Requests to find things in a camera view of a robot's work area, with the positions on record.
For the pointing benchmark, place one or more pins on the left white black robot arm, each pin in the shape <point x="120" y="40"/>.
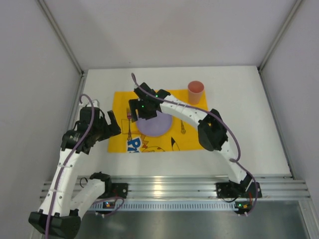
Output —
<point x="61" y="212"/>

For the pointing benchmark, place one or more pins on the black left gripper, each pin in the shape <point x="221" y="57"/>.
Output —
<point x="106" y="126"/>

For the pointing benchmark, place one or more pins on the slotted grey cable duct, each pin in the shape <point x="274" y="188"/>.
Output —
<point x="133" y="206"/>

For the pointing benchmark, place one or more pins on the gold metal spoon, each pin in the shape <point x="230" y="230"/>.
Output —
<point x="183" y="131"/>

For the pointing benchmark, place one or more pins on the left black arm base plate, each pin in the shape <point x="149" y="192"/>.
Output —
<point x="118" y="190"/>

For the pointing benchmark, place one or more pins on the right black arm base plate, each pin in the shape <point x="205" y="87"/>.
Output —
<point x="229" y="190"/>

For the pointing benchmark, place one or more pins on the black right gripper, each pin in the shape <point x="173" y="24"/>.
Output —
<point x="136" y="108"/>

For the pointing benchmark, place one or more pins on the pink plastic cup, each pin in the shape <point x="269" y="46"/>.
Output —
<point x="195" y="91"/>

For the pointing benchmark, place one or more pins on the aluminium frame post left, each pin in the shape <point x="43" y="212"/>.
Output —
<point x="59" y="34"/>

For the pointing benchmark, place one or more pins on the aluminium frame post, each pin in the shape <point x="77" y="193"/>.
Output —
<point x="59" y="34"/>
<point x="280" y="34"/>

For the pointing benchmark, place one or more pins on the purple metal fork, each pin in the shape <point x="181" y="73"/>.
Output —
<point x="129" y="117"/>

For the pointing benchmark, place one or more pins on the yellow printed cloth placemat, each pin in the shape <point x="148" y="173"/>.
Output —
<point x="173" y="140"/>

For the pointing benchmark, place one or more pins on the lilac plastic plate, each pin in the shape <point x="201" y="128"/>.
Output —
<point x="155" y="127"/>

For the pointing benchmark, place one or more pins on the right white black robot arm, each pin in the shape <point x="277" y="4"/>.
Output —
<point x="212" y="132"/>

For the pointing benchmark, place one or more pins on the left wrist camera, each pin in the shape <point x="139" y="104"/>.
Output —
<point x="94" y="103"/>

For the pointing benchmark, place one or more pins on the aluminium frame post right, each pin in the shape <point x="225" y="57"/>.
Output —
<point x="280" y="34"/>

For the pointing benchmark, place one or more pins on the aluminium mounting rail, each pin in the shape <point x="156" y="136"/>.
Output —
<point x="274" y="188"/>

